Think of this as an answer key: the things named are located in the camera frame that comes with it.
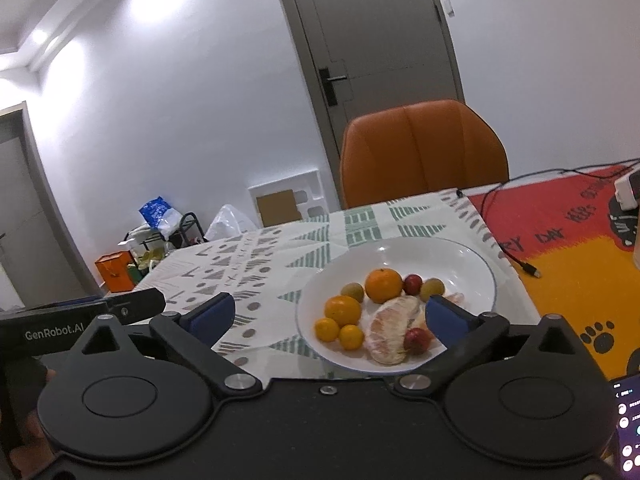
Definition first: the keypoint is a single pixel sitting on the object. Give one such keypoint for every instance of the blue and white bag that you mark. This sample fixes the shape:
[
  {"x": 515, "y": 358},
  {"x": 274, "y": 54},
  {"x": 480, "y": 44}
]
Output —
[{"x": 157, "y": 212}]

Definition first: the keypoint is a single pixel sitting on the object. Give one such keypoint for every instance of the white light switch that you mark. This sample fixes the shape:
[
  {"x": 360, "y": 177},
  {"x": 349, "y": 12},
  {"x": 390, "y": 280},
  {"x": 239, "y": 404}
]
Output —
[{"x": 450, "y": 7}]

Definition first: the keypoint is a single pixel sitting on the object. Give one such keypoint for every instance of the black shoe rack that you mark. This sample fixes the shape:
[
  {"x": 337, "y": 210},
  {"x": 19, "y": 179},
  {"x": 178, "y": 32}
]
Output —
[{"x": 189, "y": 216}]

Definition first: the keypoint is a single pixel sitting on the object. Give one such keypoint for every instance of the red and orange printed mat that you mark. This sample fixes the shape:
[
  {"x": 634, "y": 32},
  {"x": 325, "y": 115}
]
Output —
[{"x": 560, "y": 270}]

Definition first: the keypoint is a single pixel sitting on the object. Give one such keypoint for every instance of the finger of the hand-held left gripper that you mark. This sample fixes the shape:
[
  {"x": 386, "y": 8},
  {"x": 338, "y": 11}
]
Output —
[{"x": 140, "y": 305}]

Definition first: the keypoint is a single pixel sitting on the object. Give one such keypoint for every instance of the grey door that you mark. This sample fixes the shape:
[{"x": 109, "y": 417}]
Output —
[{"x": 380, "y": 35}]

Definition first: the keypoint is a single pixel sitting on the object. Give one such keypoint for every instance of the medium orange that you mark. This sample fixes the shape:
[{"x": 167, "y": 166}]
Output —
[{"x": 342, "y": 310}]

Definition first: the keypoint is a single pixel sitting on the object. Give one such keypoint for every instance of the orange paper bag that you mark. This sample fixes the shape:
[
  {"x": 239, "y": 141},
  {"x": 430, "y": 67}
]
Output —
[{"x": 115, "y": 275}]

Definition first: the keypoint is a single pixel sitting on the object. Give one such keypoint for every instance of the person's left hand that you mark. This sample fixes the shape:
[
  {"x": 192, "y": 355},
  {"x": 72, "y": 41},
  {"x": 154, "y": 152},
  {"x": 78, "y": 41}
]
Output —
[{"x": 22, "y": 400}]

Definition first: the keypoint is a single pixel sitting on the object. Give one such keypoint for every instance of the clear plastic bag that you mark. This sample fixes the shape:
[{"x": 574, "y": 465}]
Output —
[{"x": 227, "y": 222}]

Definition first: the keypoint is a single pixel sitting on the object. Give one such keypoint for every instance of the yellow-green round fruit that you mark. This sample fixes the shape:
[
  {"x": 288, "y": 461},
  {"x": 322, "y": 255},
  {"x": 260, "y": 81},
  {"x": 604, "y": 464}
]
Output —
[
  {"x": 352, "y": 290},
  {"x": 431, "y": 287}
]

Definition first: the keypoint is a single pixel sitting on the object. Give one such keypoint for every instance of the peeled tangerine piece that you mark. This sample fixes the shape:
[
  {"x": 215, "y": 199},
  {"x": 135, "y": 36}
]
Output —
[{"x": 457, "y": 300}]

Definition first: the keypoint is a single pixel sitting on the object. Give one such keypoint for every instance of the orange leather chair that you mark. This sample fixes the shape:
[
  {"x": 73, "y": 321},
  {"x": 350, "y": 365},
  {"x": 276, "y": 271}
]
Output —
[{"x": 425, "y": 155}]

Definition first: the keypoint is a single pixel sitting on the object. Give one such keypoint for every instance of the dark red plum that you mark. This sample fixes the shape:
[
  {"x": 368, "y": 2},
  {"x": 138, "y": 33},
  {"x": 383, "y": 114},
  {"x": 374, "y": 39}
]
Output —
[
  {"x": 412, "y": 284},
  {"x": 416, "y": 340}
]

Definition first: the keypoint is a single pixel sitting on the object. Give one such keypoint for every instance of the peeled pomelo segment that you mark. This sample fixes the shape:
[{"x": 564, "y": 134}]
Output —
[{"x": 392, "y": 330}]

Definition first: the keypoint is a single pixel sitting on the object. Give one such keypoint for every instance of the white foam packaging board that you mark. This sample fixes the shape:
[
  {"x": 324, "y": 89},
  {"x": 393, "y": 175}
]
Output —
[{"x": 310, "y": 190}]

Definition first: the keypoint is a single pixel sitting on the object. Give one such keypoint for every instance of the large orange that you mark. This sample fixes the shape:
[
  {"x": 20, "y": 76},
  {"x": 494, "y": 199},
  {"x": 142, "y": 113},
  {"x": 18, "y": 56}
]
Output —
[{"x": 384, "y": 285}]

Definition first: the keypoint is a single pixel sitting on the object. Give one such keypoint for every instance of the smartphone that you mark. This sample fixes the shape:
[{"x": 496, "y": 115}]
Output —
[{"x": 627, "y": 425}]

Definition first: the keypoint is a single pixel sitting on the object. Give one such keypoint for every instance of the small orange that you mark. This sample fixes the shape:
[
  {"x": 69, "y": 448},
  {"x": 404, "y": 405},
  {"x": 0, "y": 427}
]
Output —
[
  {"x": 351, "y": 337},
  {"x": 326, "y": 330}
]

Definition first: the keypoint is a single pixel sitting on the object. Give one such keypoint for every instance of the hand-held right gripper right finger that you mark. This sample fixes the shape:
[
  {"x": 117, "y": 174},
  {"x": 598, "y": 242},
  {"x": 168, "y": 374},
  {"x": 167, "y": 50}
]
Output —
[{"x": 445, "y": 320}]

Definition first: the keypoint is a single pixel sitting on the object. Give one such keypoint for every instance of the white power adapter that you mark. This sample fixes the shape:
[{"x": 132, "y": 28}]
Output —
[{"x": 627, "y": 190}]

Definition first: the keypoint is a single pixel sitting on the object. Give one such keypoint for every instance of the grey doorway frame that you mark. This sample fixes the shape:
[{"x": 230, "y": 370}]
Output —
[{"x": 30, "y": 220}]

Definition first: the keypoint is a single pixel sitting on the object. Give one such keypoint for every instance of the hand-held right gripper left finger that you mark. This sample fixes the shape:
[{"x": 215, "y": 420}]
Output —
[{"x": 215, "y": 312}]

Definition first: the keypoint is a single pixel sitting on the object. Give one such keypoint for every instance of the white plate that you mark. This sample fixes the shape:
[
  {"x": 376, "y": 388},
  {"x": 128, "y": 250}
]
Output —
[{"x": 450, "y": 260}]

